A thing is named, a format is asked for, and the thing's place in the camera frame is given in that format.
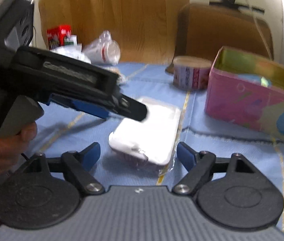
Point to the blue quilted table cover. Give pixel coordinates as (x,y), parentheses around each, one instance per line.
(138,204)

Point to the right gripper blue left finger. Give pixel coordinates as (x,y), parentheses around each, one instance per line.
(77,166)

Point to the bagged paper cups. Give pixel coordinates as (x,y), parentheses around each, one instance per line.
(103,51)

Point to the white wet wipes pack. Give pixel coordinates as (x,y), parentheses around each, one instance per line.
(72,51)

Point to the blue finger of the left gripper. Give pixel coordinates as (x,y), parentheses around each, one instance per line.
(131,108)
(89,109)

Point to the green white carton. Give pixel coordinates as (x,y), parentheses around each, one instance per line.
(70,40)

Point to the black tape cross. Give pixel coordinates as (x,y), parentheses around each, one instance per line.
(231,4)

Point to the wood pattern wall sheet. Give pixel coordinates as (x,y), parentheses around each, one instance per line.
(144,29)

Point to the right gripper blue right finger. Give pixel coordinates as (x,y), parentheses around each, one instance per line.
(198,166)

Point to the red snack box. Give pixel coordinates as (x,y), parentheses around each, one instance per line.
(56,36)

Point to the person left hand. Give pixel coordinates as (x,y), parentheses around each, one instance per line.
(11,147)

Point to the blue glasses case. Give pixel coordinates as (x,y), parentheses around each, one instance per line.
(260,80)

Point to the peanut can with lid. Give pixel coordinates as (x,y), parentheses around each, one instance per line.
(191,73)

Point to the white packet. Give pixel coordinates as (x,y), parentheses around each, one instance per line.
(148,144)

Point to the pink macaron tin box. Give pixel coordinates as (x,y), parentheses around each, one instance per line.
(241,102)

